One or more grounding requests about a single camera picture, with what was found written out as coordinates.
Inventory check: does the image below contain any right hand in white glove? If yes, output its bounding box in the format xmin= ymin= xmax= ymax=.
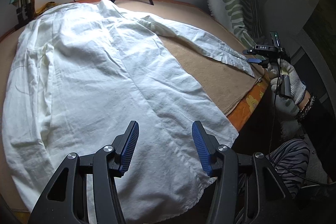
xmin=267 ymin=59 xmax=310 ymax=111

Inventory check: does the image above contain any white shirt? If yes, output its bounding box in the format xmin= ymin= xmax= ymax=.
xmin=2 ymin=0 xmax=256 ymax=224

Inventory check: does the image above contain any green striped white pillow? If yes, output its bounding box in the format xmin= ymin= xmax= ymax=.
xmin=207 ymin=0 xmax=264 ymax=48

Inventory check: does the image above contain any striped trouser leg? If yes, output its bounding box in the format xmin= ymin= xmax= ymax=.
xmin=267 ymin=139 xmax=310 ymax=198

